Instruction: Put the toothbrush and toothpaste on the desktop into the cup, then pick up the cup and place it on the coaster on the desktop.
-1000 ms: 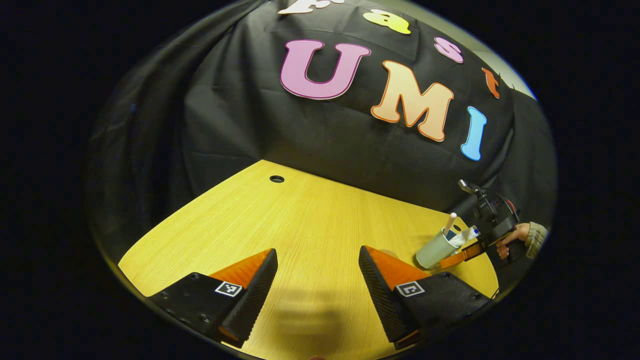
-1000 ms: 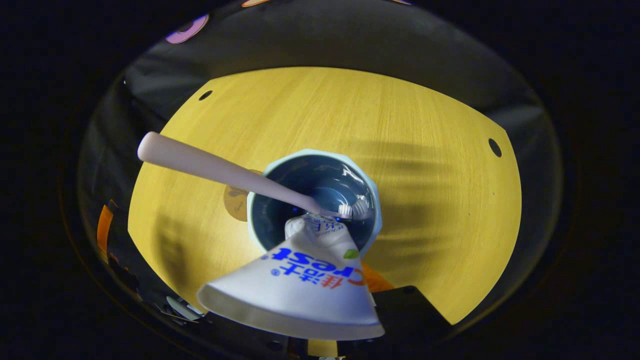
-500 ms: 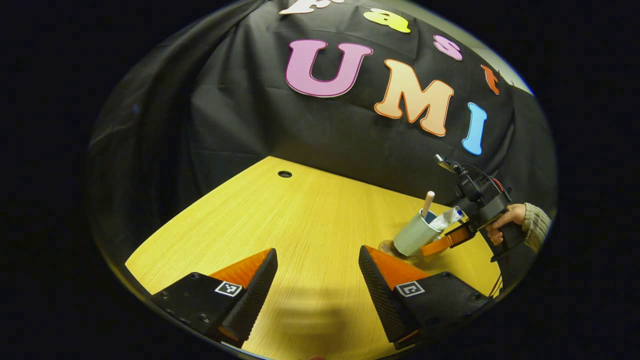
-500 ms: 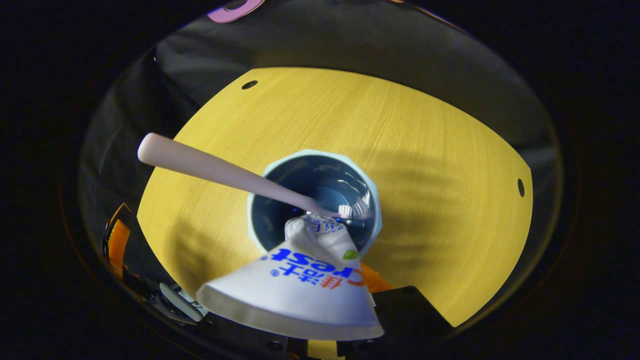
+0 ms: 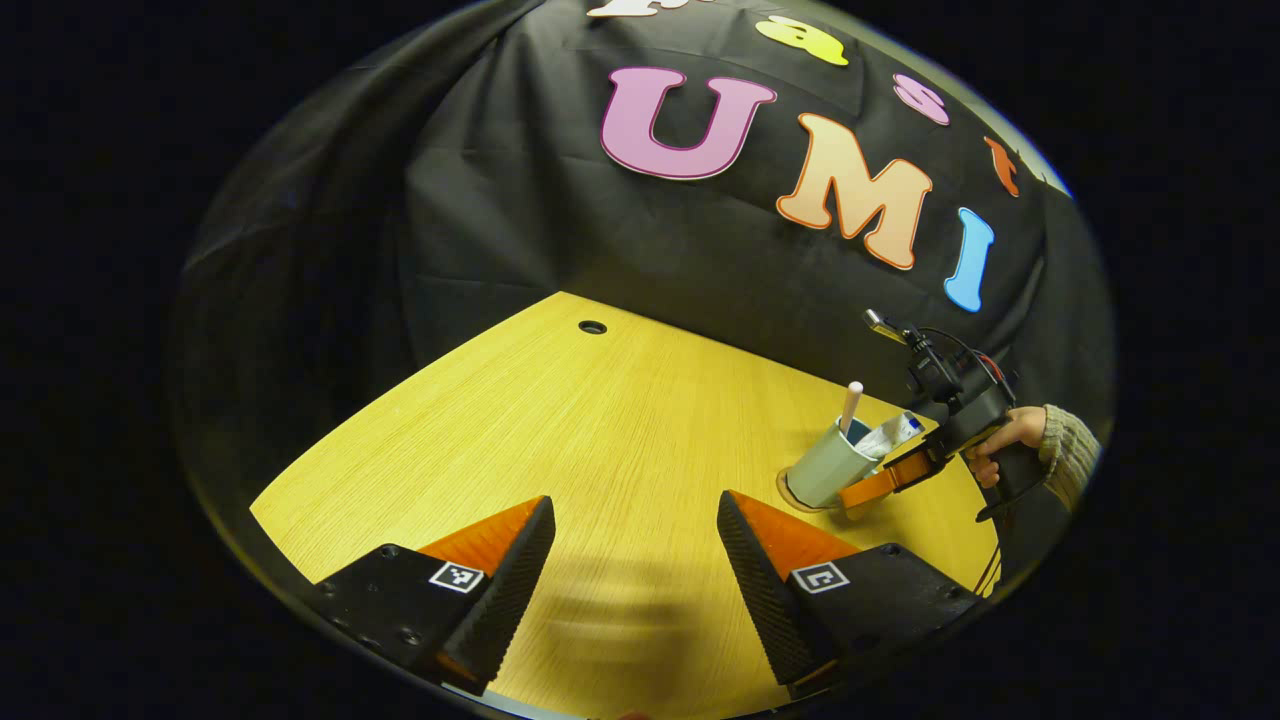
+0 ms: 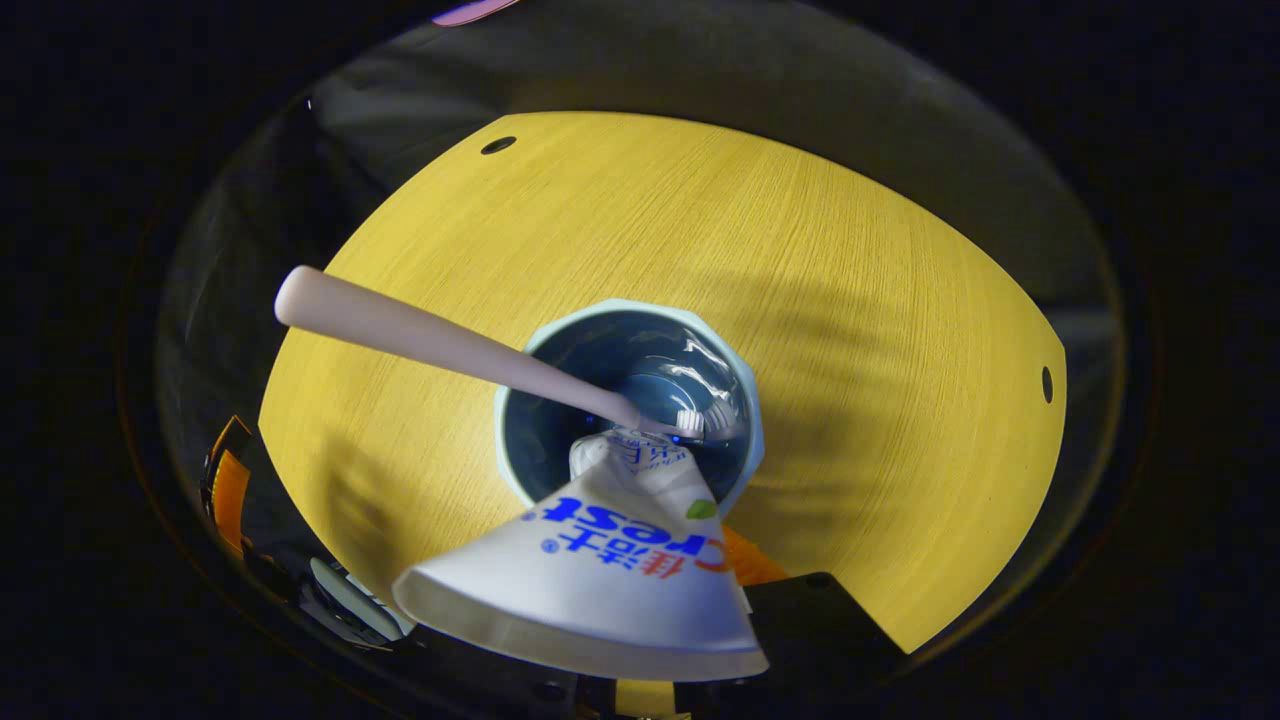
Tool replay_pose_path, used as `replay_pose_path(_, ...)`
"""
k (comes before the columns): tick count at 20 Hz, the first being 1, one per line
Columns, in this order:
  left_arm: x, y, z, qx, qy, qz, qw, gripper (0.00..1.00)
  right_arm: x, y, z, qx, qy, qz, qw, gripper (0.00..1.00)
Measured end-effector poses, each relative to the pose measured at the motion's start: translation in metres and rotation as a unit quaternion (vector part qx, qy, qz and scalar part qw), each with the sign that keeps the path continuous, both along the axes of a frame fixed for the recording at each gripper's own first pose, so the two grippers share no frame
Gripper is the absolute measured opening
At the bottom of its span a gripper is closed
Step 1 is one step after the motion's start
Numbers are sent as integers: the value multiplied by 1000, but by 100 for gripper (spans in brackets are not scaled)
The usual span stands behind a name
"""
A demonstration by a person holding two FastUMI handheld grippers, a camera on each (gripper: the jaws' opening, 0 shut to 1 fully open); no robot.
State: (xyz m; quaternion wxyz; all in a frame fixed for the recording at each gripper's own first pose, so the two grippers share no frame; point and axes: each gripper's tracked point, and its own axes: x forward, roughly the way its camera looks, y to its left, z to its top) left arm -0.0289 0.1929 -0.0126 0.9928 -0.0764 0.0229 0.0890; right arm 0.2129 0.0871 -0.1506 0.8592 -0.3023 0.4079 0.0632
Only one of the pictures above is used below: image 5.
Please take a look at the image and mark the pale green cup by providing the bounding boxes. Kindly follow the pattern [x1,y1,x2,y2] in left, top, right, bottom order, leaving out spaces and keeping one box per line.
[785,418,883,511]

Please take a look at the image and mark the round wooden coaster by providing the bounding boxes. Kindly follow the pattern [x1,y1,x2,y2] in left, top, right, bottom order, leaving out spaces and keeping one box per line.
[776,468,851,514]

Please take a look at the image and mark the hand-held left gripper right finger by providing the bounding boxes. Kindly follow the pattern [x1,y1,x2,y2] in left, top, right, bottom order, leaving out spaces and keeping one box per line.
[717,490,986,691]

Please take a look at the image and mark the white toothpaste tube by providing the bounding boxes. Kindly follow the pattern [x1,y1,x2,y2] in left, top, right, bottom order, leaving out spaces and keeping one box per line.
[857,411,925,461]

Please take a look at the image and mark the yellow wooden desktop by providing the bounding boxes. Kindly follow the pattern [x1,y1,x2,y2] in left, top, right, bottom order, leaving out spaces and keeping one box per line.
[250,291,1001,720]

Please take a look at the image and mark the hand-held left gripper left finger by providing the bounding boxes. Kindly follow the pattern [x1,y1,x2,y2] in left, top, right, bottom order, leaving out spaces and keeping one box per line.
[315,495,557,696]

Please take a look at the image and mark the black cable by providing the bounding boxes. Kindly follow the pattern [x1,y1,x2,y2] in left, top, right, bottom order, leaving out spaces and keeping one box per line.
[975,505,1011,596]

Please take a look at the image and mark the black backdrop cloth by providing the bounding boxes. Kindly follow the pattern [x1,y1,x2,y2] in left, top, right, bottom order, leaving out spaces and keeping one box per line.
[170,0,1116,521]

